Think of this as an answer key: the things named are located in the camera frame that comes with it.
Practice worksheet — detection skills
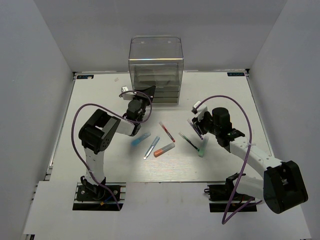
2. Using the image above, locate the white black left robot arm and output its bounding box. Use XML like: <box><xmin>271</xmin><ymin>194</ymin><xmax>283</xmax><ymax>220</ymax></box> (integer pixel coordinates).
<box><xmin>78</xmin><ymin>85</ymin><xmax>156</xmax><ymax>200</ymax></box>

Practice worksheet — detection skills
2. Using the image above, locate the clear acrylic drawer organizer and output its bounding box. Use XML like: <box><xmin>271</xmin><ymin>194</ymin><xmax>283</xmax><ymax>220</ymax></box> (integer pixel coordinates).
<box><xmin>128</xmin><ymin>35</ymin><xmax>184</xmax><ymax>104</ymax></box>

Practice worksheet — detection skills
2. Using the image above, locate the green capped eraser stick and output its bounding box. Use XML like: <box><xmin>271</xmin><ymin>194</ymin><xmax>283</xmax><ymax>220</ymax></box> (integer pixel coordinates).
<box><xmin>198</xmin><ymin>136</ymin><xmax>209</xmax><ymax>158</ymax></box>

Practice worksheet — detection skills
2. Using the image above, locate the red ink pen refill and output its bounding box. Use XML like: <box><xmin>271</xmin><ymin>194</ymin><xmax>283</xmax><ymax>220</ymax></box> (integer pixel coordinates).
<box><xmin>159</xmin><ymin>121</ymin><xmax>176</xmax><ymax>143</ymax></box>

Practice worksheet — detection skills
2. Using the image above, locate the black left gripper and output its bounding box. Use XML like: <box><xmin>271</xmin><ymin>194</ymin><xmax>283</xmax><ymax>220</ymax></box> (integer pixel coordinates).
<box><xmin>132</xmin><ymin>85</ymin><xmax>156</xmax><ymax>123</ymax></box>

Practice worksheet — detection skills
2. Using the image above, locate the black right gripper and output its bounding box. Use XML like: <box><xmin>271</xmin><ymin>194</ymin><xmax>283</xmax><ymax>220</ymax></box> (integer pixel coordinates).
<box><xmin>192</xmin><ymin>111</ymin><xmax>221</xmax><ymax>136</ymax></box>

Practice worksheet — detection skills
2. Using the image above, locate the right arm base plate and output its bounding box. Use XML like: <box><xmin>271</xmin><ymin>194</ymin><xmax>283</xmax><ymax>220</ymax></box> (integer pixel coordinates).
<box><xmin>204</xmin><ymin>183</ymin><xmax>259</xmax><ymax>214</ymax></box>

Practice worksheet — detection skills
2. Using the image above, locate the purple ink pen refill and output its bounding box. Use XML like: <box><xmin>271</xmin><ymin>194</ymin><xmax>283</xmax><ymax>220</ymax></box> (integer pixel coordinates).
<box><xmin>191</xmin><ymin>123</ymin><xmax>204</xmax><ymax>140</ymax></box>

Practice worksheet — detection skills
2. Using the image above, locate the blue capped correction stick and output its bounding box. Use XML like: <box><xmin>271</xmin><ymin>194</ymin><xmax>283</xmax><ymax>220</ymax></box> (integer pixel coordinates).
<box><xmin>131</xmin><ymin>132</ymin><xmax>151</xmax><ymax>146</ymax></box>

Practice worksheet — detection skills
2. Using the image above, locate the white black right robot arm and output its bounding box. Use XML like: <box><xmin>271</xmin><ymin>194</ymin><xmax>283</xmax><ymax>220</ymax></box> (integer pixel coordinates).
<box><xmin>191</xmin><ymin>105</ymin><xmax>309</xmax><ymax>214</ymax></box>

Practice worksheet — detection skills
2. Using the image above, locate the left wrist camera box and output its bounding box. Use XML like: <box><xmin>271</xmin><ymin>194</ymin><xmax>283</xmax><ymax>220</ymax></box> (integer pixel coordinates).
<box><xmin>119</xmin><ymin>86</ymin><xmax>136</xmax><ymax>101</ymax></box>

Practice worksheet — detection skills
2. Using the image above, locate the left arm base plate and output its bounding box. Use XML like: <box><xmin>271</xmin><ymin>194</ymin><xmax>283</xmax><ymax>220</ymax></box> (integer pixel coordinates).
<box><xmin>72</xmin><ymin>182</ymin><xmax>126</xmax><ymax>212</ymax></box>

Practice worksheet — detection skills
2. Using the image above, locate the green ink pen refill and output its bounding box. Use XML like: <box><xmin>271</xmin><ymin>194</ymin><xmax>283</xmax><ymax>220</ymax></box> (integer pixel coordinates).
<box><xmin>178</xmin><ymin>132</ymin><xmax>200</xmax><ymax>152</ymax></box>

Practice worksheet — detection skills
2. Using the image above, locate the orange capped eraser stick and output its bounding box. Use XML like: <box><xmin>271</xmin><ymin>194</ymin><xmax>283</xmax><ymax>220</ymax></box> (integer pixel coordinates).
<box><xmin>153</xmin><ymin>142</ymin><xmax>175</xmax><ymax>158</ymax></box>

